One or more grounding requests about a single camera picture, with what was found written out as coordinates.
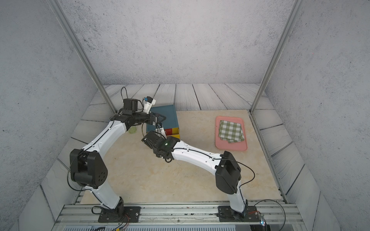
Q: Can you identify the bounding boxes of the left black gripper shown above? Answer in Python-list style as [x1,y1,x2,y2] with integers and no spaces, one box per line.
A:
[132,111,166,126]

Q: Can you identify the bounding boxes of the yellow top drawer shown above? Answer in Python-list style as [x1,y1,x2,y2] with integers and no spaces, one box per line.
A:
[171,128,180,139]

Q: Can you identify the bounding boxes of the red postcards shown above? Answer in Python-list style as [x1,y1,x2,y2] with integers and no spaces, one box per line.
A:
[164,128,173,136]

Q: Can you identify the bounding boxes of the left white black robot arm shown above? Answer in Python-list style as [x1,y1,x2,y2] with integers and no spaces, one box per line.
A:
[69,112,166,210]

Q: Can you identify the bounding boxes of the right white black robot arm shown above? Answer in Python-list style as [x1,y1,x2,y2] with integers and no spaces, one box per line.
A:
[141,131,248,217]

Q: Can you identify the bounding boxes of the teal drawer cabinet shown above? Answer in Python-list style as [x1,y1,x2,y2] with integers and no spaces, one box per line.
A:
[150,105,179,129]

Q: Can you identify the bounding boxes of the green translucent plastic cup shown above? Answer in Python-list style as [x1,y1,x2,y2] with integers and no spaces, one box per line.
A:
[128,126,137,134]

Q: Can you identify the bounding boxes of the pink plastic tray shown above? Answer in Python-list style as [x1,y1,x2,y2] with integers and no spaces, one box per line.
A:
[215,116,248,151]

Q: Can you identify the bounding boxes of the green checkered cloth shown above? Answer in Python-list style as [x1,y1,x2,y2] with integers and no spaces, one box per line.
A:
[218,120,245,143]

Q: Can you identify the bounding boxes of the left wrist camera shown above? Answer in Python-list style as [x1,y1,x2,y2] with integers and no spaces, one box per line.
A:
[143,96,156,114]

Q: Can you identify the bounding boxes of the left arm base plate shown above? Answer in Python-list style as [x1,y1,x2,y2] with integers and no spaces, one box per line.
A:
[98,206,141,223]

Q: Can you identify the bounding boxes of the aluminium front rail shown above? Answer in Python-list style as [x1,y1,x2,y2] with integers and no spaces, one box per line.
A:
[52,201,306,231]

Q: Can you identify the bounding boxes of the left aluminium frame post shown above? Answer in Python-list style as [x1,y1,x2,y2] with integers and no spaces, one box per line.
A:
[47,0,117,114]

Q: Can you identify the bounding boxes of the aluminium frame post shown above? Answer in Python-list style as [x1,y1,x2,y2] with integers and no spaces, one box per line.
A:
[47,0,117,114]
[250,0,304,114]

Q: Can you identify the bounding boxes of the right aluminium frame post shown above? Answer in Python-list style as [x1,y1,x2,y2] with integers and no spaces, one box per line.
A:
[250,0,304,114]

